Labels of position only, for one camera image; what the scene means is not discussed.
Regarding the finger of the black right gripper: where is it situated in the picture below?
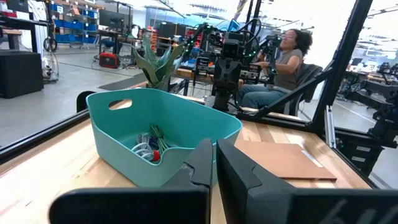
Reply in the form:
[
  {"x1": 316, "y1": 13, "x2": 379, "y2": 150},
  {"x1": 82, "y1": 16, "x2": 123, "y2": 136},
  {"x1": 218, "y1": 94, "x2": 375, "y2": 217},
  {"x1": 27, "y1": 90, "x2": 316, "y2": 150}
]
[
  {"x1": 241, "y1": 64, "x2": 262, "y2": 85},
  {"x1": 195, "y1": 57, "x2": 210, "y2": 78}
]

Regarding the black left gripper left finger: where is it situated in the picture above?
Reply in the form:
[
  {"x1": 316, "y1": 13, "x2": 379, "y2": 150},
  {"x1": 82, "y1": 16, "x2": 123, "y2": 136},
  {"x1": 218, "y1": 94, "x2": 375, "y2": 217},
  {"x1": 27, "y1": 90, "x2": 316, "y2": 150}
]
[{"x1": 49, "y1": 138, "x2": 215, "y2": 224}]

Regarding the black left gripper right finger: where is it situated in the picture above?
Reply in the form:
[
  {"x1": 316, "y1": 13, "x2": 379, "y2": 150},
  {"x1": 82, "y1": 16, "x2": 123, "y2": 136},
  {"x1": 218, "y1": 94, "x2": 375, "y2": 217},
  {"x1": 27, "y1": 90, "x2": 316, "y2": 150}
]
[{"x1": 216, "y1": 138, "x2": 398, "y2": 224}]

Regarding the teal plastic bin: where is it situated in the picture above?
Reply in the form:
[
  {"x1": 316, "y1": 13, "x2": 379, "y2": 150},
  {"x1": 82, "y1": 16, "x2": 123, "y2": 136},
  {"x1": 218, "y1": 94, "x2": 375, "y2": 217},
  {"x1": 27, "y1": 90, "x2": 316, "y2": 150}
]
[{"x1": 86, "y1": 88, "x2": 243, "y2": 188}]

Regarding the white USB-C cable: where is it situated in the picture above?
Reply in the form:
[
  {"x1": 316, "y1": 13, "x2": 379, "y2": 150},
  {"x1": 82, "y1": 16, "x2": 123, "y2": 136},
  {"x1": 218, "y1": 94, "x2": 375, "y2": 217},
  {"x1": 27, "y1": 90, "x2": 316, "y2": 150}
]
[{"x1": 130, "y1": 133, "x2": 161, "y2": 162}]

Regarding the green USB-C cable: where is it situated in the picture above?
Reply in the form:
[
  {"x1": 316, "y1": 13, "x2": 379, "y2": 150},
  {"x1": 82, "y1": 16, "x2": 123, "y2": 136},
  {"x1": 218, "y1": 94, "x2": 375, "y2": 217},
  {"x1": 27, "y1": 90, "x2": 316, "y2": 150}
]
[{"x1": 149, "y1": 123, "x2": 170, "y2": 153}]

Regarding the person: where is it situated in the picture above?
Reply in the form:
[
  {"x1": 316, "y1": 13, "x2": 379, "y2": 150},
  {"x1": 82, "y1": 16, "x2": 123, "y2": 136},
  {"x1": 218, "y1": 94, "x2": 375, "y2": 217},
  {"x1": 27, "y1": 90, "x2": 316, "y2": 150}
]
[{"x1": 238, "y1": 28, "x2": 313, "y2": 110}]

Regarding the brown flat board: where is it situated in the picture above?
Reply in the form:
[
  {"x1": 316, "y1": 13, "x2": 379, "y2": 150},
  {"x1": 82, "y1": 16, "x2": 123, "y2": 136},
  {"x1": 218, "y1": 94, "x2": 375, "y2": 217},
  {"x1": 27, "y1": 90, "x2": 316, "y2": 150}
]
[{"x1": 234, "y1": 139, "x2": 338, "y2": 182}]

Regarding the green snake plant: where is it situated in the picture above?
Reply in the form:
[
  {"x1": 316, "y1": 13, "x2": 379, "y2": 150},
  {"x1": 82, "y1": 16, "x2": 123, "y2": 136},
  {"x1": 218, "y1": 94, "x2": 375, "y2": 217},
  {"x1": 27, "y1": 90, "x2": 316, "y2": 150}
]
[{"x1": 132, "y1": 34, "x2": 186, "y2": 91}]

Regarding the black office chair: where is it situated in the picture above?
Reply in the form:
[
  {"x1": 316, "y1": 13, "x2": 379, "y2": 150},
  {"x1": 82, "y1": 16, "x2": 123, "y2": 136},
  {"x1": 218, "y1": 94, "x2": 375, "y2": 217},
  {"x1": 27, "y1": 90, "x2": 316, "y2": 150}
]
[{"x1": 279, "y1": 63, "x2": 324, "y2": 118}]

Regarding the black floor mat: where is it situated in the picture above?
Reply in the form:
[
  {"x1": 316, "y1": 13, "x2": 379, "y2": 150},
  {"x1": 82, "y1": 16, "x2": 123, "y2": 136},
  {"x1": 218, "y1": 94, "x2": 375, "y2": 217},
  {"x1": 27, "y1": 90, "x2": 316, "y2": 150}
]
[{"x1": 98, "y1": 72, "x2": 149, "y2": 91}]

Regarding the red tool case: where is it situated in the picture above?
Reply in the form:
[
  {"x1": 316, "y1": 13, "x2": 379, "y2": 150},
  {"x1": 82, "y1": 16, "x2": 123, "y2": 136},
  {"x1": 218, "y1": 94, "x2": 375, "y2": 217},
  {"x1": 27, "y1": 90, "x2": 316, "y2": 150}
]
[{"x1": 98, "y1": 52, "x2": 121, "y2": 69}]

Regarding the black wide monitor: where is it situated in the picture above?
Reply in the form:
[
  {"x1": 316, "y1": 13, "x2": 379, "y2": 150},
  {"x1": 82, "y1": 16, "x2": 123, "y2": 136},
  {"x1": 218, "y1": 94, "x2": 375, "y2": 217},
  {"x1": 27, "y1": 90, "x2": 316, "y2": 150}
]
[{"x1": 99, "y1": 9, "x2": 133, "y2": 30}]

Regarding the black equipment box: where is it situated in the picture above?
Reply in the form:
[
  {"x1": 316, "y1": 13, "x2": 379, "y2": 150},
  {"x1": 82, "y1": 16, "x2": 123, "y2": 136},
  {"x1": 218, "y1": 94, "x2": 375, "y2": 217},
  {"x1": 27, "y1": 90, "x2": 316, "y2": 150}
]
[{"x1": 335, "y1": 129, "x2": 385, "y2": 178}]

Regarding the shelf with blue bins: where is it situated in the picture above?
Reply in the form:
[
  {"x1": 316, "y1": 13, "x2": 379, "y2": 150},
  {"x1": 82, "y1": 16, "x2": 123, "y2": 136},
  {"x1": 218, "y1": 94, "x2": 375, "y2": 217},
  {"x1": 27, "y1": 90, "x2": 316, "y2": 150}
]
[{"x1": 46, "y1": 0, "x2": 100, "y2": 44}]

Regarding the black square cabinet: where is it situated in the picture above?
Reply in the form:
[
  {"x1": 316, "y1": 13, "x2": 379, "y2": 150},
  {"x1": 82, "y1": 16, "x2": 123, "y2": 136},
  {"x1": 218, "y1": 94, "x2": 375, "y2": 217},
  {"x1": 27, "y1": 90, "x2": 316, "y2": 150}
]
[{"x1": 0, "y1": 49, "x2": 44, "y2": 100}]

